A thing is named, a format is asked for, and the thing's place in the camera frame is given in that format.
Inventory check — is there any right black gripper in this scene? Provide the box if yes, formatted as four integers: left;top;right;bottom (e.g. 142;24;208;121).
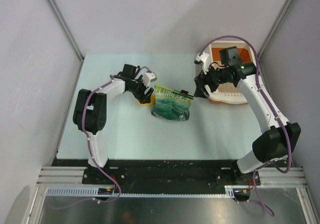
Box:
194;61;230;99

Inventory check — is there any black bag clip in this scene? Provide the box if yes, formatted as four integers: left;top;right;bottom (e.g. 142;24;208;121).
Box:
173;89;194;98

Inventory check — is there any orange plastic scoop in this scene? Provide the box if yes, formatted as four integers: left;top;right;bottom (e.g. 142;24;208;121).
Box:
138;95;155;106

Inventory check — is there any right aluminium frame post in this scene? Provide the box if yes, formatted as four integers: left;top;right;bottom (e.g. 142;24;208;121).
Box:
256;0;303;57

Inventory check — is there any aluminium frame post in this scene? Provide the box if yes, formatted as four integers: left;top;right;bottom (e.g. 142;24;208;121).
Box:
256;0;303;57
45;0;84;62

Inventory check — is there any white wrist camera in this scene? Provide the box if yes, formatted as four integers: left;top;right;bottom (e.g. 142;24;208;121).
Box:
142;71;157;87
194;52;211;75

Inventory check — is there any purple cable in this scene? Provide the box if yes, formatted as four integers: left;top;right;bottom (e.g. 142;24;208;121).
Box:
46;66;151;210
199;35;293;218

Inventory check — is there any white orange litter box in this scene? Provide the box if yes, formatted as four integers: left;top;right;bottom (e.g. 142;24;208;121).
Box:
205;40;256;105

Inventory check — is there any green litter bag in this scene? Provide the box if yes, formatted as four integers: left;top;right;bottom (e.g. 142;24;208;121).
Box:
151;84;194;122

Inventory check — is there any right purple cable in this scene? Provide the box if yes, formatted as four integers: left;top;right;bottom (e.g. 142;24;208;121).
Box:
199;35;293;218

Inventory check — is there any aluminium extrusion rail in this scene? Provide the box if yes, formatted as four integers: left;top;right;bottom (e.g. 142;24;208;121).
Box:
36;166;309;188

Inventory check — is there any grey slotted cable duct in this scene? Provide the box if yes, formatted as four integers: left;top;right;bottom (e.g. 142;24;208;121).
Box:
46;185;249;198

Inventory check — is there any left aluminium frame post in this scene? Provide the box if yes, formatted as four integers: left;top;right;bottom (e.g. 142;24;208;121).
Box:
45;0;84;62

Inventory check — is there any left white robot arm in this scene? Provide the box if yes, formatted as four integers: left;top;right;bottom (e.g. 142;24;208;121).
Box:
72;64;157;184

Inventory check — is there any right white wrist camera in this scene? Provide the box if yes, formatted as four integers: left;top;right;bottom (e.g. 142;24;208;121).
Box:
194;52;211;75

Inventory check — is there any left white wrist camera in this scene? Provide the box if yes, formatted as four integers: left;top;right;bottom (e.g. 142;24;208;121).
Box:
142;71;157;87

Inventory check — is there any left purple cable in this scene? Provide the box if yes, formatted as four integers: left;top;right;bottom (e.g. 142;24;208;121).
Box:
46;66;151;210

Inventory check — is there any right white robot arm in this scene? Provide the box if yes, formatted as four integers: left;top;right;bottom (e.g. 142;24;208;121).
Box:
194;46;301;185

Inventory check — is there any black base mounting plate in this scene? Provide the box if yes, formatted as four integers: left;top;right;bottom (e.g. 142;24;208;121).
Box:
51;159;295;187

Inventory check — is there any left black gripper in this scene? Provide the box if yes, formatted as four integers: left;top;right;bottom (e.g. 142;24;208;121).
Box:
128;75;154;105

